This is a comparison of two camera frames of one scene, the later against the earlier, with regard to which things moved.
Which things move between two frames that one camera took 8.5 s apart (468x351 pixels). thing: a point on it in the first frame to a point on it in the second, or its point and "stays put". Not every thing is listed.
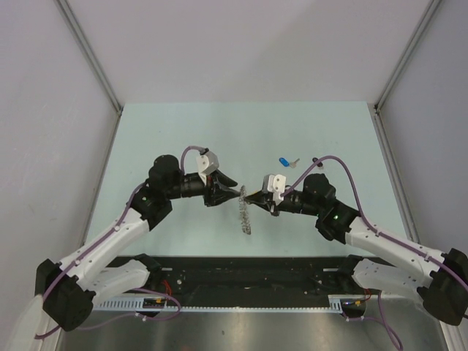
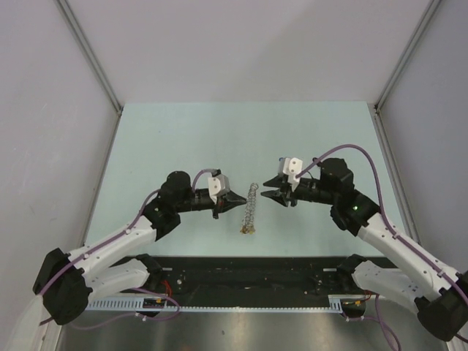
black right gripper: [261, 199] to [284, 194]
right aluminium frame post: [380, 130] stays put
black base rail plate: [251, 281] stays put
